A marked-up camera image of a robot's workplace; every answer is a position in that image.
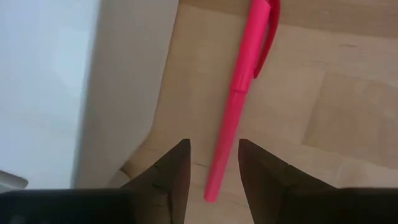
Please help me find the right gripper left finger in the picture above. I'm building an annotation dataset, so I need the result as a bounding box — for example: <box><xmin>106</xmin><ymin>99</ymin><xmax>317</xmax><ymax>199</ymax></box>
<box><xmin>0</xmin><ymin>138</ymin><xmax>192</xmax><ymax>224</ymax></box>

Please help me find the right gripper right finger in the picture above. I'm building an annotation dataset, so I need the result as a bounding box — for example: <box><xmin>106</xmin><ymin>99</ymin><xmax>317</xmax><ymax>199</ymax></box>
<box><xmin>238</xmin><ymin>138</ymin><xmax>398</xmax><ymax>224</ymax></box>

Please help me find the thin pink marker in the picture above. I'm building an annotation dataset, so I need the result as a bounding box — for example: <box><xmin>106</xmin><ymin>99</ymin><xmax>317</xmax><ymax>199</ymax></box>
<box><xmin>203</xmin><ymin>0</ymin><xmax>282</xmax><ymax>203</ymax></box>

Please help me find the white plastic bin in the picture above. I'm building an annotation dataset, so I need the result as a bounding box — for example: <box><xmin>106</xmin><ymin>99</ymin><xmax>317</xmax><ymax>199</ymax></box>
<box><xmin>0</xmin><ymin>0</ymin><xmax>181</xmax><ymax>190</ymax></box>

